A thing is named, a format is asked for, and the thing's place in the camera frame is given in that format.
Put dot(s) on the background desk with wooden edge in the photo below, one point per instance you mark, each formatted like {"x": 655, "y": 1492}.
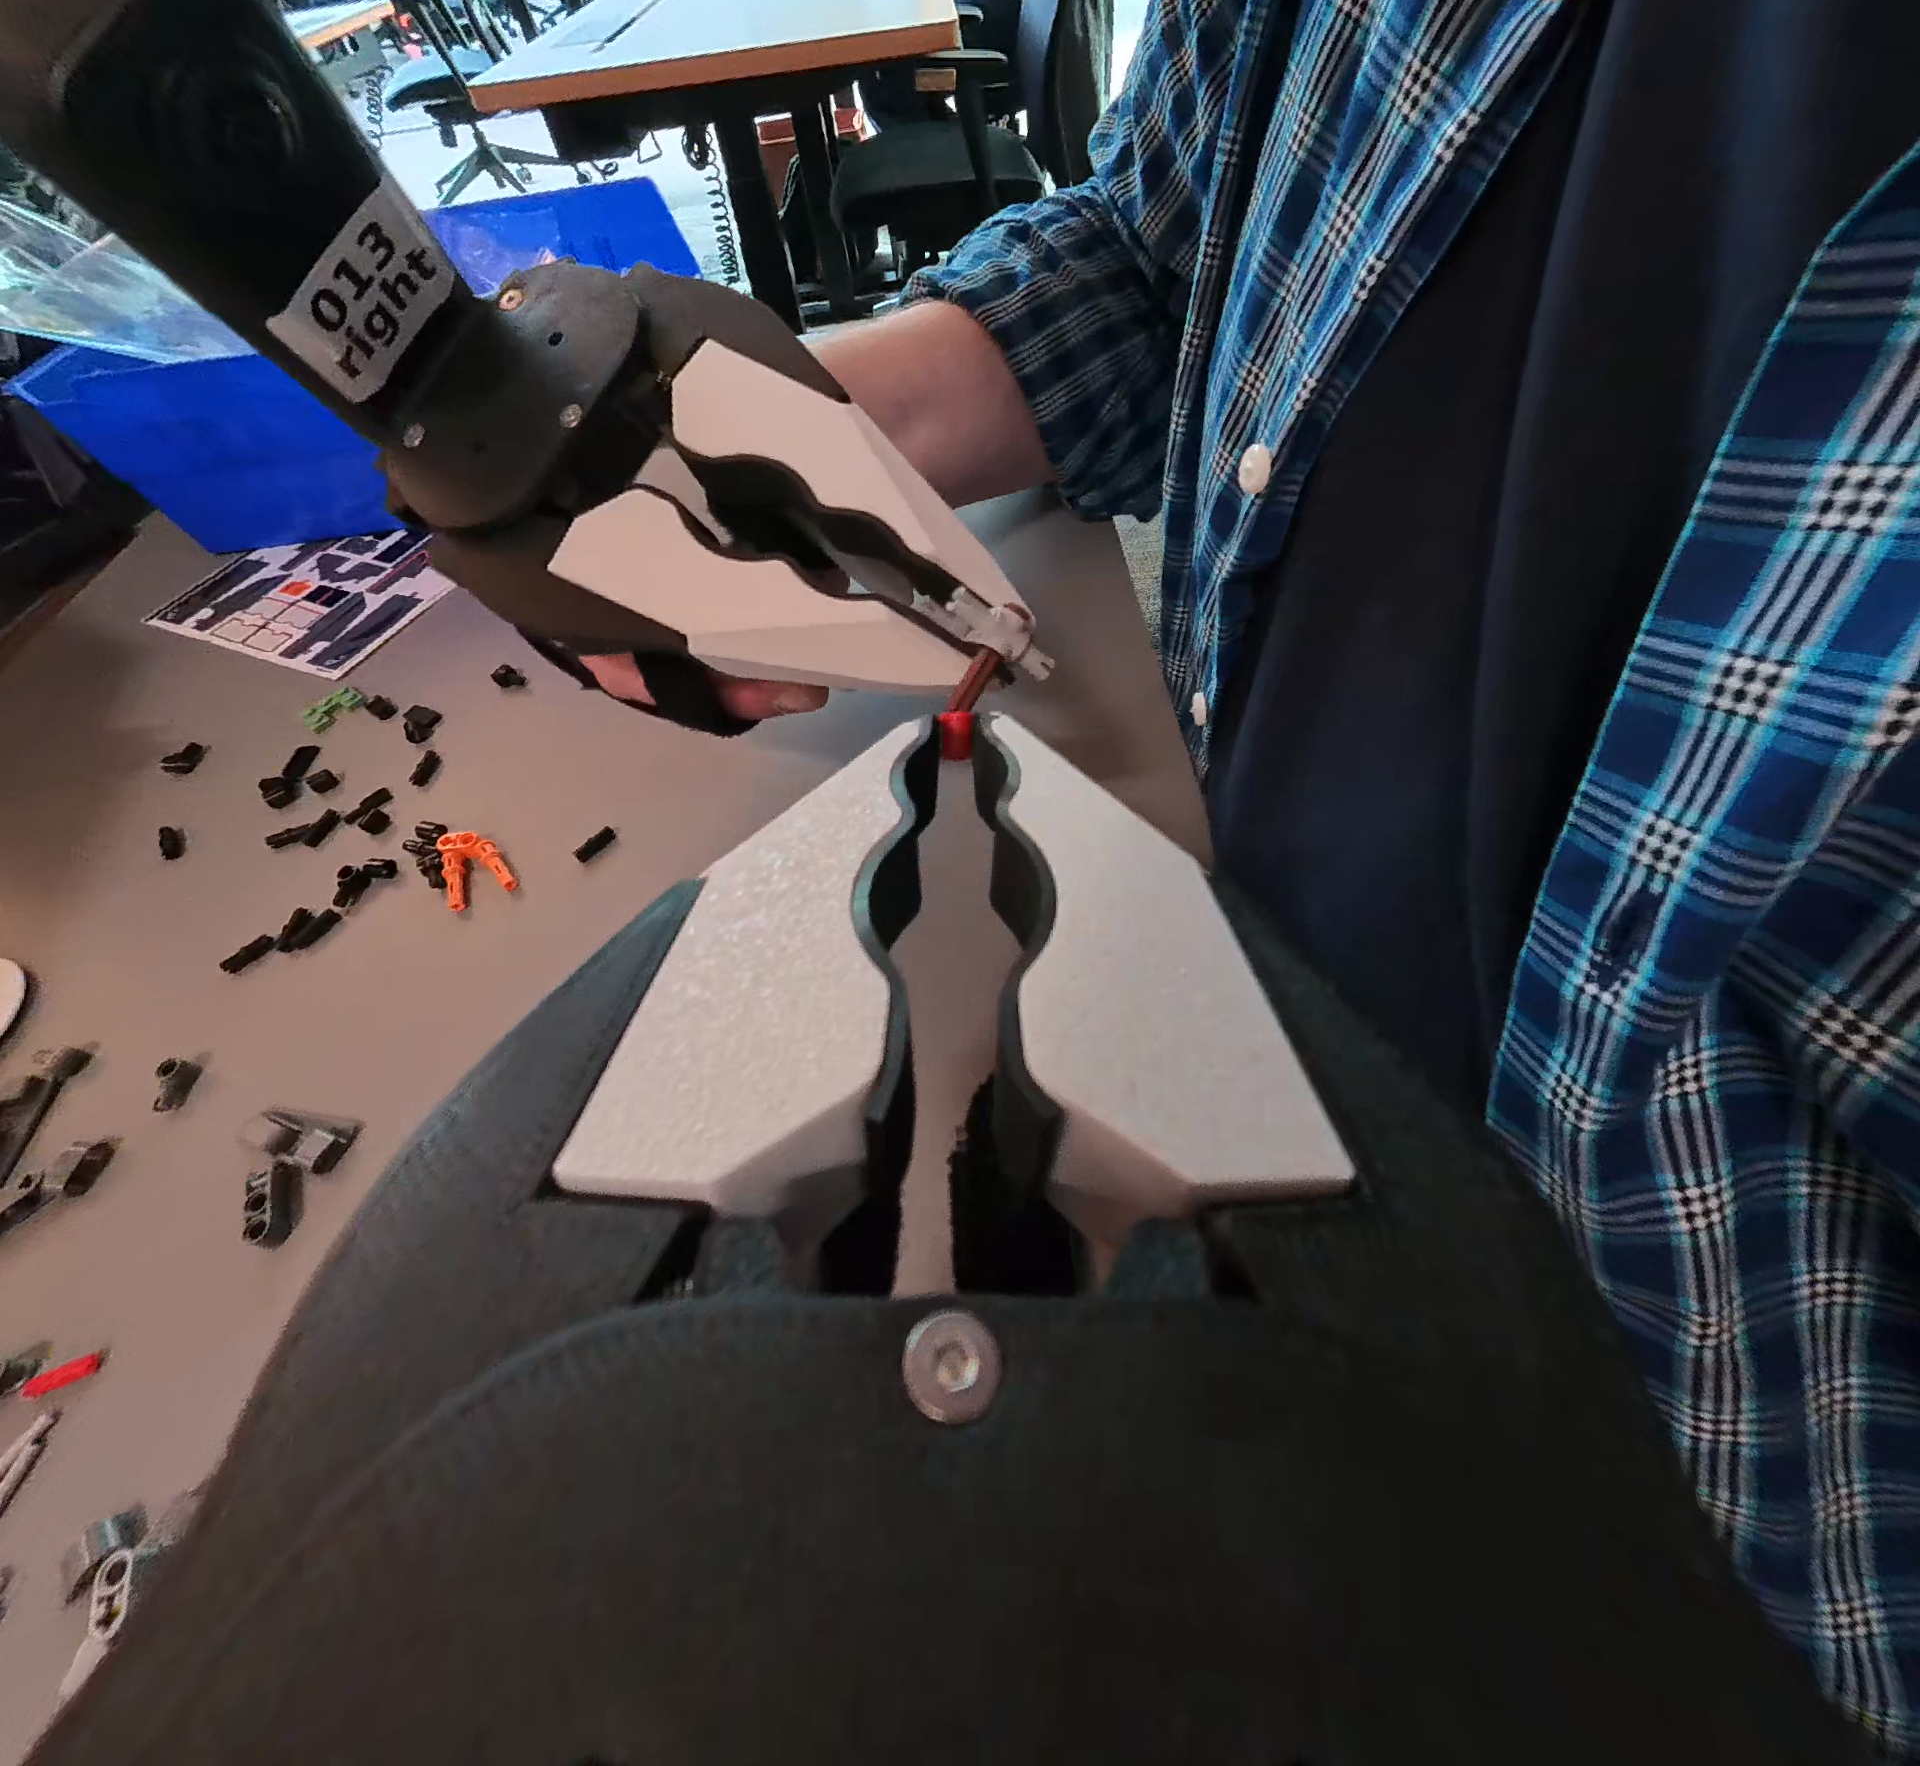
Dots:
{"x": 751, "y": 11}

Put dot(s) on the green lego plate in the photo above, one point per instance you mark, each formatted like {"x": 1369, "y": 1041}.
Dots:
{"x": 334, "y": 709}

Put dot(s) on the pile of black lego pins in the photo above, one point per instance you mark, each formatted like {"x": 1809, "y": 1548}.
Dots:
{"x": 420, "y": 722}

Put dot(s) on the short red lego axle pin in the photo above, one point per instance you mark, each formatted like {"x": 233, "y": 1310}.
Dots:
{"x": 65, "y": 1372}

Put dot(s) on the group of light grey lego pieces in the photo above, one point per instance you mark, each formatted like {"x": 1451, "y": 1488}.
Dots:
{"x": 113, "y": 1572}

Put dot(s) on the clear plastic bag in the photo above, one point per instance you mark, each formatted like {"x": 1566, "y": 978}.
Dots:
{"x": 75, "y": 281}

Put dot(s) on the thin grey lego liftarm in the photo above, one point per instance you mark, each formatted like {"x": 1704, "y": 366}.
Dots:
{"x": 998, "y": 629}

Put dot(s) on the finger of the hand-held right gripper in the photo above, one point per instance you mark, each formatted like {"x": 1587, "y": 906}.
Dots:
{"x": 721, "y": 613}
{"x": 841, "y": 460}

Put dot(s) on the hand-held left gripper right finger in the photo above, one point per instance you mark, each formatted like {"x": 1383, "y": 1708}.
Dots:
{"x": 1186, "y": 1030}

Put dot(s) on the brown lego axle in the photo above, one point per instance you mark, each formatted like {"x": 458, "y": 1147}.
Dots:
{"x": 981, "y": 678}

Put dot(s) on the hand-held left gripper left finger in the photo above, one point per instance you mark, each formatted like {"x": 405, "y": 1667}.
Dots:
{"x": 721, "y": 1030}

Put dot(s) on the lego sticker sheet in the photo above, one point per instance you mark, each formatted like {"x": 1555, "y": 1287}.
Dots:
{"x": 302, "y": 605}

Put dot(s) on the person's right forearm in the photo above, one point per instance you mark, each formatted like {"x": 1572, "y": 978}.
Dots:
{"x": 947, "y": 399}

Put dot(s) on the pile of dark lego connectors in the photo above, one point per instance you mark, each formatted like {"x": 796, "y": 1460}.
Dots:
{"x": 274, "y": 1205}

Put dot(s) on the black office chair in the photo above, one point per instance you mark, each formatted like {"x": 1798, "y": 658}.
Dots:
{"x": 451, "y": 85}
{"x": 929, "y": 169}

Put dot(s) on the blue storage bin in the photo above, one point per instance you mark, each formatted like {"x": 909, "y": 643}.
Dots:
{"x": 181, "y": 446}

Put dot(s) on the person's right hand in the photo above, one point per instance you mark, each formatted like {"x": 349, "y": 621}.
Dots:
{"x": 780, "y": 701}

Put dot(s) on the orange lego pin connector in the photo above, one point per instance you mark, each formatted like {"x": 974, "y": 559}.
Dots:
{"x": 495, "y": 875}
{"x": 458, "y": 887}

